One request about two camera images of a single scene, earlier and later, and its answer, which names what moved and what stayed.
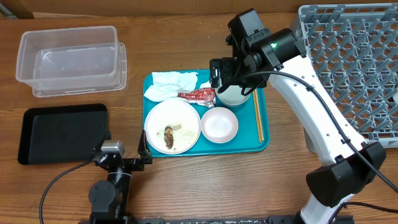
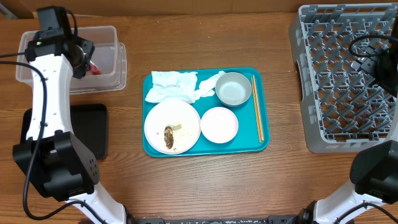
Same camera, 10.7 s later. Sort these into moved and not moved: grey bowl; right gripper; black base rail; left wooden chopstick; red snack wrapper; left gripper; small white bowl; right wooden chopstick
Moved: red snack wrapper; left gripper; right gripper
Not moved: small white bowl; black base rail; right wooden chopstick; grey bowl; left wooden chopstick
